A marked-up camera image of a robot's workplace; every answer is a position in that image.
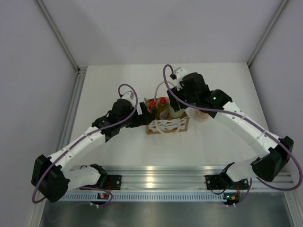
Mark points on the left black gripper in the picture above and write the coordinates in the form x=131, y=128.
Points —
x=139, y=120

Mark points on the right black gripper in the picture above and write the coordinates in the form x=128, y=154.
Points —
x=174, y=103

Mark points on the cream pump lotion bottle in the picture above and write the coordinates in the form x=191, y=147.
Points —
x=200, y=116

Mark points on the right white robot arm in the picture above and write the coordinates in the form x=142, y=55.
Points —
x=272, y=152

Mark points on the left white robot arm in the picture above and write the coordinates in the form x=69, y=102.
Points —
x=54, y=175

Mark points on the burlap watermelon canvas bag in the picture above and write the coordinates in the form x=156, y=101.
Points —
x=168, y=126

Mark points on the yellow red-capped bottle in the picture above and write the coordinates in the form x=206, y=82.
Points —
x=162, y=109

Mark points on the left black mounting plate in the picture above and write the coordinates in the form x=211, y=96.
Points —
x=113, y=182

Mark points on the black mounting plate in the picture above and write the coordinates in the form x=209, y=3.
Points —
x=113, y=182
x=214, y=182

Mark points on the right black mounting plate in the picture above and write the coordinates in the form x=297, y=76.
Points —
x=214, y=182

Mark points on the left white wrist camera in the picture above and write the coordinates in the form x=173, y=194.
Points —
x=129, y=96

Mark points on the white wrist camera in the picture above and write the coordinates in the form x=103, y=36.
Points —
x=129, y=96
x=178, y=75

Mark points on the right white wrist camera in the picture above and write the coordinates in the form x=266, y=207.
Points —
x=178, y=75

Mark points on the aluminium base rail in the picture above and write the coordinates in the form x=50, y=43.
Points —
x=160, y=179

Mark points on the left aluminium frame post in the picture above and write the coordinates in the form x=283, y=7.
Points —
x=78, y=82

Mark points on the aluminium frame post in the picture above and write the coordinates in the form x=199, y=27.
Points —
x=78, y=82
x=274, y=19

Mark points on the white slotted cable duct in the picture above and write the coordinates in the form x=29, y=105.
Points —
x=147, y=196

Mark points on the right aluminium frame post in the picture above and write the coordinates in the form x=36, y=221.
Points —
x=274, y=19

